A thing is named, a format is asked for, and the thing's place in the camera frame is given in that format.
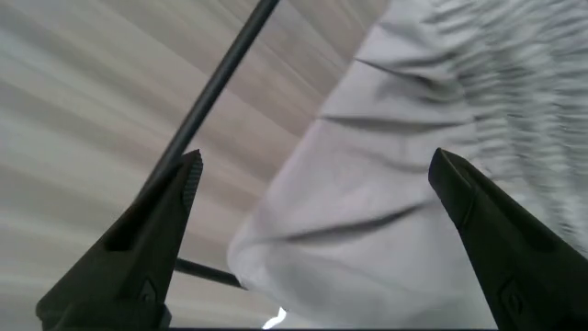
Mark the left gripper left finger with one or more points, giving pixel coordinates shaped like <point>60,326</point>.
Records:
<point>133,257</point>

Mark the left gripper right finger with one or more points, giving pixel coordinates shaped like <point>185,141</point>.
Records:
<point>514,257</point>

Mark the pale grey shorts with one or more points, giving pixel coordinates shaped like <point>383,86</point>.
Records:
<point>367,184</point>

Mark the black clothes rack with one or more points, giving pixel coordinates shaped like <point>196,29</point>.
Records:
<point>217,83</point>

